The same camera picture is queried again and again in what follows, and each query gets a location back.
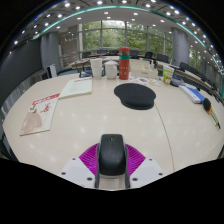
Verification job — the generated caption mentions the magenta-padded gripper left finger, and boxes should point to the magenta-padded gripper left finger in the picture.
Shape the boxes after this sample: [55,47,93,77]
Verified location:
[59,143,102,190]

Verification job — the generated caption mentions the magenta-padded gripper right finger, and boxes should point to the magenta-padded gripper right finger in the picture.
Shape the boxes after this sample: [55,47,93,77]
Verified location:
[124,143,165,190]

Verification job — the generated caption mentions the black computer mouse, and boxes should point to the black computer mouse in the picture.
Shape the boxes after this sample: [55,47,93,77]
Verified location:
[96,133,129,179]

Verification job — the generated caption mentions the black mouse pad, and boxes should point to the black mouse pad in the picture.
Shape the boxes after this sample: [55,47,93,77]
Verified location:
[113,82,157,111]

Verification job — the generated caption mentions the red and white magazine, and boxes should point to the red and white magazine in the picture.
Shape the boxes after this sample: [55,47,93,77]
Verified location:
[19,92,61,137]

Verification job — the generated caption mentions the white paper booklet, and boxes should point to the white paper booklet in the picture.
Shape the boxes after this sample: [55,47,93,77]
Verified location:
[59,77,94,100]

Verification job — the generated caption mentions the blue and white book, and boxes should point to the blue and white book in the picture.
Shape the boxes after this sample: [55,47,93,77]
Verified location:
[178,84,206,105]

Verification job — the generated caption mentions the grey microphone base unit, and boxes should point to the grey microphone base unit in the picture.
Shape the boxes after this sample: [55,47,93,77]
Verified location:
[170,75,188,88]

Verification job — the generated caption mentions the black and yellow tool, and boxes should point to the black and yellow tool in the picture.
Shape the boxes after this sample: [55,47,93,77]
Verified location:
[202,97,222,130]

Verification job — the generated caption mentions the green printed paper cup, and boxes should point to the green printed paper cup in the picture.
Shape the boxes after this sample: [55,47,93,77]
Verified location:
[162,64,175,85]

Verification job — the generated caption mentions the white paper cup stack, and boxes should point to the white paper cup stack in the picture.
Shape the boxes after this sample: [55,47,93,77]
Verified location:
[90,57,104,80]

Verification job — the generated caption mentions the white lidded mug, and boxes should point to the white lidded mug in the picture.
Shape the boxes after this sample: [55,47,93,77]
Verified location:
[103,59,119,80]

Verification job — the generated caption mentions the white compartment box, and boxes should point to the white compartment box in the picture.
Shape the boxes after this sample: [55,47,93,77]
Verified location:
[129,59,159,80]

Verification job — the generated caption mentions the red green-banded drink bottle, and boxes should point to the red green-banded drink bottle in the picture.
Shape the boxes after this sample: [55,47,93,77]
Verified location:
[118,46,131,81]

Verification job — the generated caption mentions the dark office chairs group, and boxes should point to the dark office chairs group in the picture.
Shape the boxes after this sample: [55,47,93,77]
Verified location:
[81,49,221,98]

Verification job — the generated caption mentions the ceiling lights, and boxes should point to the ceiling lights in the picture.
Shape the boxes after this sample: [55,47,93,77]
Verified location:
[13,0,223,68]

